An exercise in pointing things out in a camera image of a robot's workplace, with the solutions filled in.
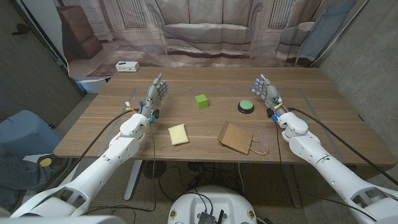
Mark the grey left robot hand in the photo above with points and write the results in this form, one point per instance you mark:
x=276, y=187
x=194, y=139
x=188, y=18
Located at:
x=154, y=96

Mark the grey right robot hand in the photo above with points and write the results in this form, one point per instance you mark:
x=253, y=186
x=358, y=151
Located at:
x=270, y=93

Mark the green button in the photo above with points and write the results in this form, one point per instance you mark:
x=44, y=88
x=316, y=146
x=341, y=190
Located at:
x=246, y=104

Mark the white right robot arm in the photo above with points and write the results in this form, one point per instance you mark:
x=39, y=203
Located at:
x=335, y=174

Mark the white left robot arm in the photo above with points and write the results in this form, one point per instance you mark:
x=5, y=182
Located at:
x=105, y=161

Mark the green cube block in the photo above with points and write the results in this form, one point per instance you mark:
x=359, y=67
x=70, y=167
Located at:
x=201, y=101

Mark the brown paper bag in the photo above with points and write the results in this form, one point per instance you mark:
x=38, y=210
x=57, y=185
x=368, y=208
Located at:
x=234, y=138

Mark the white power box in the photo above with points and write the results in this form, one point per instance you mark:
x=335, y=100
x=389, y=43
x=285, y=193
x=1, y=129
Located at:
x=127, y=66

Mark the yellow sponge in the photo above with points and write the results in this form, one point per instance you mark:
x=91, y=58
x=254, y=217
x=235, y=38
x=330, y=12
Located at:
x=178, y=134

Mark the black round floor fan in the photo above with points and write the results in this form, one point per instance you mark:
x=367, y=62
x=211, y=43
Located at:
x=154, y=169

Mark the printed living room backdrop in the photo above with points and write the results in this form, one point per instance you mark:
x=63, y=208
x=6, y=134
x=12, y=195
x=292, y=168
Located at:
x=205, y=31

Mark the white table leg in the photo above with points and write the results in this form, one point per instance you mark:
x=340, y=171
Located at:
x=133, y=180

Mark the grey table leg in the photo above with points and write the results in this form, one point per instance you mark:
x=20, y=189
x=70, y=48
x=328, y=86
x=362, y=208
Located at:
x=292, y=186

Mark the black shoe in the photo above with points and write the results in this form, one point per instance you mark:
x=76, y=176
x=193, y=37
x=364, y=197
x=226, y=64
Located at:
x=62, y=165

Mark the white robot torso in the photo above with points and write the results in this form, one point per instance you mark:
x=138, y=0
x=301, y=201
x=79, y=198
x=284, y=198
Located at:
x=217, y=202

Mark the yellow black foot pedal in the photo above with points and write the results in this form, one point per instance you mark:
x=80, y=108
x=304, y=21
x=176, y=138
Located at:
x=45, y=162

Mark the small black electronics module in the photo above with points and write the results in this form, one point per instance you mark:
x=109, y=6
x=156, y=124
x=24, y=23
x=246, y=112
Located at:
x=205, y=218

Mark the blue padded chair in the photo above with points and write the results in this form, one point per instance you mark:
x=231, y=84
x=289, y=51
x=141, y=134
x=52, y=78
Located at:
x=25, y=130

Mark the person's leg in jeans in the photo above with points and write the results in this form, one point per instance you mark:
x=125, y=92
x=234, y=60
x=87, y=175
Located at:
x=21, y=171

